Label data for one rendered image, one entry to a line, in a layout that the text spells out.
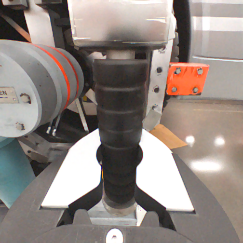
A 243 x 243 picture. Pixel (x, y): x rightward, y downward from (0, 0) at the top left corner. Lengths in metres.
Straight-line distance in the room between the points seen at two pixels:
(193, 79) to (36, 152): 0.49
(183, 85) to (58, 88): 0.26
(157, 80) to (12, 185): 0.42
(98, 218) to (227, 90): 0.83
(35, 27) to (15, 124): 0.21
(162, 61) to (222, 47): 0.33
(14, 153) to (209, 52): 0.65
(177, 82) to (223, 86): 0.33
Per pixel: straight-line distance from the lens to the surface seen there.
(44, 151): 0.49
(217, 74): 0.60
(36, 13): 0.35
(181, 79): 0.32
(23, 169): 0.40
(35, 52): 0.24
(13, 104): 0.21
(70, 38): 0.64
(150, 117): 0.33
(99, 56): 0.40
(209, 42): 0.57
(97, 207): 0.77
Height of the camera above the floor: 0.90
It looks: 28 degrees down
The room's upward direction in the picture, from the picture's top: straight up
